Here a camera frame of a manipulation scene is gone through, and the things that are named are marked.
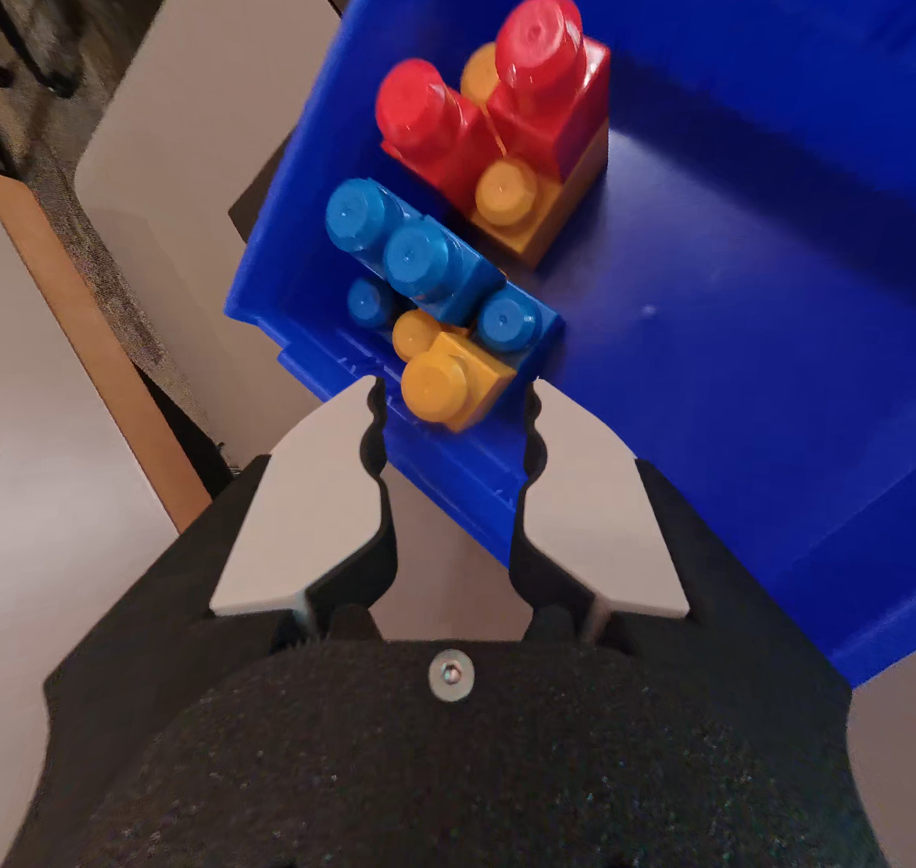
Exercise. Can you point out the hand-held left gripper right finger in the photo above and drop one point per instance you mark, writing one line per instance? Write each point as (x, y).
(605, 528)

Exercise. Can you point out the yellow one-stud block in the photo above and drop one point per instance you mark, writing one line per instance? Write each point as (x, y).
(444, 381)

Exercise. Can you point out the heap of coloured blocks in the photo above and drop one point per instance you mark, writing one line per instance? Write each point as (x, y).
(544, 95)

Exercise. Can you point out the grey-top desk with wooden edge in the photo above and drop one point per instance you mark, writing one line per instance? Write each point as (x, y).
(57, 453)

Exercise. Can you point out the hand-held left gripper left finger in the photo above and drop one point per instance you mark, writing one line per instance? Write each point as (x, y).
(300, 524)

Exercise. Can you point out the blue plastic bin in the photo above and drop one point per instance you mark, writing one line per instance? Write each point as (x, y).
(715, 310)

